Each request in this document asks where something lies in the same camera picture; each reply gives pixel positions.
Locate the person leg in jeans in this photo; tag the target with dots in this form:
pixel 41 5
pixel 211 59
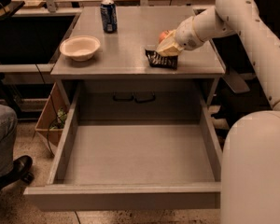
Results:
pixel 8 128

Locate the black lower drawer handle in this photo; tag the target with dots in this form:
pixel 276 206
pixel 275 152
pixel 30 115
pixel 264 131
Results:
pixel 132 97

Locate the blue soda can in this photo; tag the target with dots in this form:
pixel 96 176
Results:
pixel 109 16

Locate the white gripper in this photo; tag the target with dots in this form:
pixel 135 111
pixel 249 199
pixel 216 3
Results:
pixel 187 34

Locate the red apple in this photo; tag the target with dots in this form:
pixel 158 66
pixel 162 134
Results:
pixel 163 35

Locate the grey cabinet with counter top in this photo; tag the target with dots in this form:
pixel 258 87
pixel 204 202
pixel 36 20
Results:
pixel 121 65

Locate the cardboard box with items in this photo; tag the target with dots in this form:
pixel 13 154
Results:
pixel 50 124

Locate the white paper bowl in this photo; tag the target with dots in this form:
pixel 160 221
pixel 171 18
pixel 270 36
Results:
pixel 80 48

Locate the black rxbar chocolate bar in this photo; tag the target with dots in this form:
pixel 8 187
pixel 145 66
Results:
pixel 155 60

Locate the white robot base body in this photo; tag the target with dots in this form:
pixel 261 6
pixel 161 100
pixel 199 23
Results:
pixel 250 171

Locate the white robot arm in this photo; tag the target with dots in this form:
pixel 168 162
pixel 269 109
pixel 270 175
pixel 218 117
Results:
pixel 233 17

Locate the black office chair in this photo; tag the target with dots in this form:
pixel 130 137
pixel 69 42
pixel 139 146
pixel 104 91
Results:
pixel 239 92

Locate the black shoe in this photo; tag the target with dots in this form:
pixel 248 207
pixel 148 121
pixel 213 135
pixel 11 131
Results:
pixel 20 171

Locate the open grey top drawer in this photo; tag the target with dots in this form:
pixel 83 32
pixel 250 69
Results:
pixel 133 164

